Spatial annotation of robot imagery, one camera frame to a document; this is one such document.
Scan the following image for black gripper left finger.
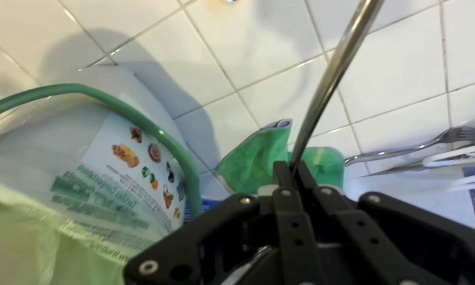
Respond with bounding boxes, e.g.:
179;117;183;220
123;195;274;285

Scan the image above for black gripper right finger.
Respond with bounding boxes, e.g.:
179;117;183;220
272;162;475;285

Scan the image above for white compost bin green lid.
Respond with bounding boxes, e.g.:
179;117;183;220
0;84;202;285

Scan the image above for green plastic bag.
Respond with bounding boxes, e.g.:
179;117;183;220
215;119;345;195

